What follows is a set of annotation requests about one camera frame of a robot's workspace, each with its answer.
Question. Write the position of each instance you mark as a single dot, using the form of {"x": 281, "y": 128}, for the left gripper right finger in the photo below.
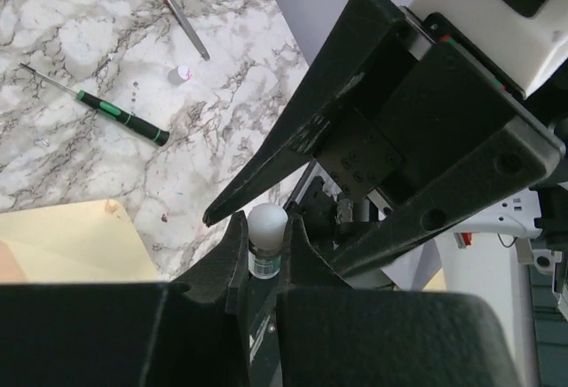
{"x": 331, "y": 334}

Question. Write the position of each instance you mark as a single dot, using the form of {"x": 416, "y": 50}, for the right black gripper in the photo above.
{"x": 433, "y": 136}

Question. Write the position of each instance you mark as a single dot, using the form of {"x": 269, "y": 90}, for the black green marker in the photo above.
{"x": 137, "y": 125}

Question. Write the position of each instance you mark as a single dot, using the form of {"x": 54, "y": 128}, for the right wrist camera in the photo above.
{"x": 527, "y": 39}

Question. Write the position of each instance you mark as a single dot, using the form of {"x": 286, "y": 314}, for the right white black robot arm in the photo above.
{"x": 523, "y": 227}

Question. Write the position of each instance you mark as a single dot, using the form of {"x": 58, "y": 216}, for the white green glue stick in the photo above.
{"x": 266, "y": 227}

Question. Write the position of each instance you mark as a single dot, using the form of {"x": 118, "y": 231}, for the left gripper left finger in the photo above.
{"x": 188, "y": 332}

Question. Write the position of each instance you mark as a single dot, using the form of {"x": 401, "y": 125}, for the peach paper envelope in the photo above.
{"x": 85, "y": 242}

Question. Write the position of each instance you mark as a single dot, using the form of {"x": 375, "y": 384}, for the small white glue cap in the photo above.
{"x": 179, "y": 75}

